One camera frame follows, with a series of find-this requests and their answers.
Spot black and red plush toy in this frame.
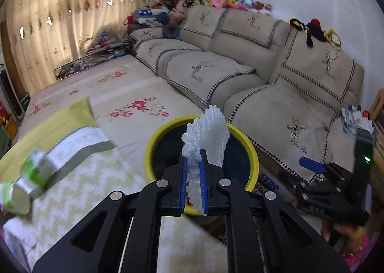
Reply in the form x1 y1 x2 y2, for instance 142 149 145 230
306 19 327 48

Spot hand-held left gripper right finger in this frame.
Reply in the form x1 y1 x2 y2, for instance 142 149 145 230
199 148 350 273

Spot black tower fan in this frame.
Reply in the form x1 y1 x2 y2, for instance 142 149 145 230
0 67 24 120

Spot yellow-rimmed black trash bin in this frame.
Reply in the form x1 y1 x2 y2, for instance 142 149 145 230
144 115 260 216

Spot cream embroidered curtain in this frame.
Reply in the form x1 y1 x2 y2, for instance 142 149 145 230
1 0 72 94
67 0 168 64

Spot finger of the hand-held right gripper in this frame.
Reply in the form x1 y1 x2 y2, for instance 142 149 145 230
300 157 348 179
277 170 323 202

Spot beige covered sofa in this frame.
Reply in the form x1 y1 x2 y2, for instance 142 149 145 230
127 5 372 204

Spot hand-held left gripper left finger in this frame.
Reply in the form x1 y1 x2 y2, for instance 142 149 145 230
32 148 188 273

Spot pile of colourful toys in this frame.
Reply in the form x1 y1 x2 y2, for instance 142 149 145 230
87 31 125 52

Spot floral beige floor mat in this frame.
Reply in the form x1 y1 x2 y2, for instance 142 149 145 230
22 54 207 154

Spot clear bottle with green label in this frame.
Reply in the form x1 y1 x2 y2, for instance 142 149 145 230
19 147 59 194

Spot person's right forearm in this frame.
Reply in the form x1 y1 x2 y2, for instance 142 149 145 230
340 235 371 272

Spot white foam fruit net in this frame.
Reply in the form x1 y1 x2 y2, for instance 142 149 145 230
181 106 231 214

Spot pile of plush toys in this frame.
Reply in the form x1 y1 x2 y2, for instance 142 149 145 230
171 0 273 17

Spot glass coffee table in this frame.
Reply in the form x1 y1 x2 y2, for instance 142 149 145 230
53 37 132 82

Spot person's right hand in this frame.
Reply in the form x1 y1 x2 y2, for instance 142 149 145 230
320 218 370 257

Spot blue starred bag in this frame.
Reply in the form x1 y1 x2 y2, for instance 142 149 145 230
133 7 168 26

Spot yellow lion plush toy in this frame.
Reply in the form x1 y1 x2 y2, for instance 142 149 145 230
325 30 342 50

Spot yellow and black plush toy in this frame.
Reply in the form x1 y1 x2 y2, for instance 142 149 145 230
289 18 309 34

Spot crumpled white papers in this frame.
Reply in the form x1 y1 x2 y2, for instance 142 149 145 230
342 104 374 136

